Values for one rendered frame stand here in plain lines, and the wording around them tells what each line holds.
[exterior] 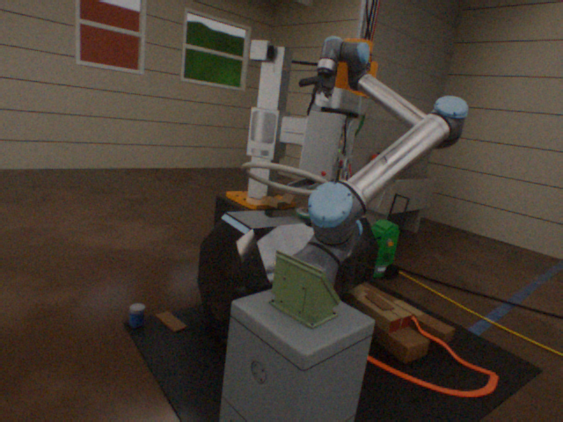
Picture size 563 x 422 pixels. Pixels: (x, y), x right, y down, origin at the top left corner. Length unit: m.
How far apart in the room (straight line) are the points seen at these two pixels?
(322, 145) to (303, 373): 1.54
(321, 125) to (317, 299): 1.39
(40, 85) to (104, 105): 1.06
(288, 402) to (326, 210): 0.64
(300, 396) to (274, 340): 0.19
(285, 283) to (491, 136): 5.98
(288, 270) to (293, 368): 0.33
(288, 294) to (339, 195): 0.42
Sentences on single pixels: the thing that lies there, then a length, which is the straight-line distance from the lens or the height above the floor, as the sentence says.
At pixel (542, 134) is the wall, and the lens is 6.93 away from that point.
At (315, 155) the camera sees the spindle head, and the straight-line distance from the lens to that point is 2.51.
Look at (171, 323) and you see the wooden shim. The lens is 2.94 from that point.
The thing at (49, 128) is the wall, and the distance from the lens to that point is 8.10.
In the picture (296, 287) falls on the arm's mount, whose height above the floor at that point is 0.97.
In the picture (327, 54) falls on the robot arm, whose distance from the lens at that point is 1.94.
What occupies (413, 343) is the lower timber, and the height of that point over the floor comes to 0.14.
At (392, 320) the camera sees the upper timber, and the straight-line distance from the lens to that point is 2.96.
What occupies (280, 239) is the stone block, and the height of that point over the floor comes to 0.80.
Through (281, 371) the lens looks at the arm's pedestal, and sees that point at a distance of 1.40.
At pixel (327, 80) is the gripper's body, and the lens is 1.93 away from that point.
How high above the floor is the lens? 1.57
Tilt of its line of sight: 15 degrees down
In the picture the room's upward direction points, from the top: 8 degrees clockwise
